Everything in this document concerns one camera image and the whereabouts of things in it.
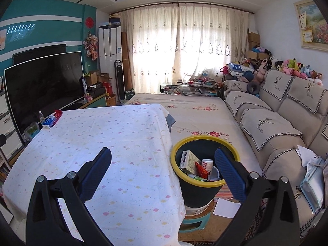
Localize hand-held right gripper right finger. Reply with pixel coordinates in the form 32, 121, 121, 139
214, 147, 301, 246

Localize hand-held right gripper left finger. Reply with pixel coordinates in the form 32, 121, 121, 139
26, 147, 113, 246

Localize white cup with red print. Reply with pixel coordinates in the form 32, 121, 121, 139
202, 158, 214, 181

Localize red snack packet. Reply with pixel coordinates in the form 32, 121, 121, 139
194, 161, 209, 180

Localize pale yellow medicine box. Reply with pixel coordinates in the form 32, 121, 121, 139
180, 150, 203, 175

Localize dark bin with yellow rim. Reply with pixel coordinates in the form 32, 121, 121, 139
170, 135, 241, 208

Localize stack of striped mats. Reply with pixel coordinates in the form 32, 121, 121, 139
213, 183, 235, 201

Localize table with floral cloth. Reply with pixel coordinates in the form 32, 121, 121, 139
2, 103, 186, 246

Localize white paper sheet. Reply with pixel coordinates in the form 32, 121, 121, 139
213, 198, 242, 218

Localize white round container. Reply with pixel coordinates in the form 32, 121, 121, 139
184, 202, 214, 217

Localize brown round board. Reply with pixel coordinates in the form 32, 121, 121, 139
183, 200, 215, 221

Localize teal plastic stool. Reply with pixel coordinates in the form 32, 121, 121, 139
178, 211, 212, 233

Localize floral sheet mattress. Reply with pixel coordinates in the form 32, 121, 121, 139
124, 92, 262, 175

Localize green wooden television cabinet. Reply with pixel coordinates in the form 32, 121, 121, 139
77, 93, 108, 109

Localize blue red tissue pack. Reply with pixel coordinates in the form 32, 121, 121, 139
41, 110, 63, 129

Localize black bladeless tower fan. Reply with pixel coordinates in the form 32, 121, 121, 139
114, 59, 126, 103

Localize grey table cover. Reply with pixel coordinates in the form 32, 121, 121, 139
165, 114, 177, 129

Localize clear plastic container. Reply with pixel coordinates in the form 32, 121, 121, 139
24, 122, 40, 141

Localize black flat box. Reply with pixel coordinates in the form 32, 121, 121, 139
88, 86, 107, 98

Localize loose white papers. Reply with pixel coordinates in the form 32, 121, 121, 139
297, 145, 318, 167

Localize red gift bag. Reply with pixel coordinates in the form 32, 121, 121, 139
102, 82, 114, 98

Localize black printed carton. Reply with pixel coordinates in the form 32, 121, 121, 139
125, 88, 136, 103

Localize clear plastic document bag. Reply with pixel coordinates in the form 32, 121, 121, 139
300, 157, 326, 212

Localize dark neck pillow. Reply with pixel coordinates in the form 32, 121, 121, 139
247, 80, 260, 95

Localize beige fabric sofa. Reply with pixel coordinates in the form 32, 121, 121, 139
222, 69, 328, 236

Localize open cardboard box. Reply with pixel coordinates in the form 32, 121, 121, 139
86, 71, 99, 86
97, 73, 113, 84

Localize pile of books and boxes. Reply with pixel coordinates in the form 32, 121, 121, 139
177, 73, 221, 95

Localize glass coffee table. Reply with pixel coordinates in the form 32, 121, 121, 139
160, 81, 222, 97

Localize large black television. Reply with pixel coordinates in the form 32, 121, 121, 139
4, 51, 85, 144

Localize white drawer cabinet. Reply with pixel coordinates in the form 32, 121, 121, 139
0, 92, 26, 159

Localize blue star-patterned bag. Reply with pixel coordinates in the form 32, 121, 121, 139
228, 62, 254, 76

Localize brown rolled mat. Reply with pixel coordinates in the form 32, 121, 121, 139
121, 32, 135, 93

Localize pile of plush toys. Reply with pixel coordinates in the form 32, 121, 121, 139
241, 46, 324, 86

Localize white standing air conditioner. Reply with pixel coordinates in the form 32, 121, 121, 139
99, 24, 123, 100

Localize small black television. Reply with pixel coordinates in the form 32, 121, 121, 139
12, 43, 67, 66

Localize cream embroidered curtain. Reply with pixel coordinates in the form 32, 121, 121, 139
119, 4, 180, 94
177, 2, 250, 82

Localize framed flower painting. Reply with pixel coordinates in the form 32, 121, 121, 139
293, 0, 328, 49

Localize artificial flower wall decoration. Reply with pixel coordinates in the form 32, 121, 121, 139
83, 32, 99, 60

